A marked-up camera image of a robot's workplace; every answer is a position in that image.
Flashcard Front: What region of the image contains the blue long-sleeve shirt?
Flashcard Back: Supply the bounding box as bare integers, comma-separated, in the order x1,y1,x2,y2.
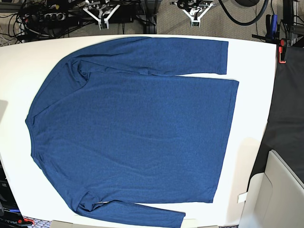
25,37,239,228

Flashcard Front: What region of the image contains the black power strip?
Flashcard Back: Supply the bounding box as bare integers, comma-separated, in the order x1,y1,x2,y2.
39,12,67,22

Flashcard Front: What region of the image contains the red and black clamp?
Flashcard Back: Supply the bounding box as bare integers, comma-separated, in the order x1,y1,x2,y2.
278,38,287,64

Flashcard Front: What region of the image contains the beige plastic bin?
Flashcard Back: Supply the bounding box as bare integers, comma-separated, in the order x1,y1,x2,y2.
239,150,304,228

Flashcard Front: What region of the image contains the black box red button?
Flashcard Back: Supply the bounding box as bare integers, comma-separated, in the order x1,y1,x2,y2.
0,211,35,228

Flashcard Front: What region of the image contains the thick black hose loop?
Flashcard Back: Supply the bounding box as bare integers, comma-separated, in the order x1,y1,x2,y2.
218,0,270,26

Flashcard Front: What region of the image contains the blue handled tool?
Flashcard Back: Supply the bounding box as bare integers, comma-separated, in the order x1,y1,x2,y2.
270,14,277,37

